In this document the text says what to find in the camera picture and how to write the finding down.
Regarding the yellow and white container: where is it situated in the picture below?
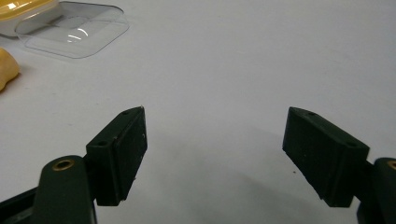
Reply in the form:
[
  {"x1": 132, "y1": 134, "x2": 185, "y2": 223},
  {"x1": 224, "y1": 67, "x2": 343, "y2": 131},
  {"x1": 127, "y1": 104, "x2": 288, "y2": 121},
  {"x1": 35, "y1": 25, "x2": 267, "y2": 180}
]
[{"x1": 0, "y1": 0, "x2": 64, "y2": 37}]

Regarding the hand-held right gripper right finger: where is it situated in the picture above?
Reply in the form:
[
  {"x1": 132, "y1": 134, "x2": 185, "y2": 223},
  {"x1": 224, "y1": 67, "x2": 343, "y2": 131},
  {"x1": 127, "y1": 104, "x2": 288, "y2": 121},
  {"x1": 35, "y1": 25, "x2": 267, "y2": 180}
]
[{"x1": 281, "y1": 106, "x2": 396, "y2": 224}]

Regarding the clear plastic lid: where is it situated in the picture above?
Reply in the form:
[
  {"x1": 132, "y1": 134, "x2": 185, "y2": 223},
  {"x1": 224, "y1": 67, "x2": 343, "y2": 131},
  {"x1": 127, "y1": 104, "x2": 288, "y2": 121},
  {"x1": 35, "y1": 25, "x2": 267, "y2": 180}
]
[{"x1": 14, "y1": 1, "x2": 131, "y2": 60}]

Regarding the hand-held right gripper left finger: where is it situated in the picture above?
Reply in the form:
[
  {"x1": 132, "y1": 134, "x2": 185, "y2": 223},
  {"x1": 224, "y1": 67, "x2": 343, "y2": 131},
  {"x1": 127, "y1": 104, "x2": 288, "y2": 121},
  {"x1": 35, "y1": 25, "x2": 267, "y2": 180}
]
[{"x1": 30, "y1": 105, "x2": 149, "y2": 224}]

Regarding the yellow soft object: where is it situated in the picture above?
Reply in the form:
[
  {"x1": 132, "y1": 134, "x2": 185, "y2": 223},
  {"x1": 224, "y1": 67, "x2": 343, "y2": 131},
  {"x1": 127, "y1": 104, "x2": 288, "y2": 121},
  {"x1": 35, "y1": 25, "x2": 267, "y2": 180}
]
[{"x1": 0, "y1": 47, "x2": 21, "y2": 92}]

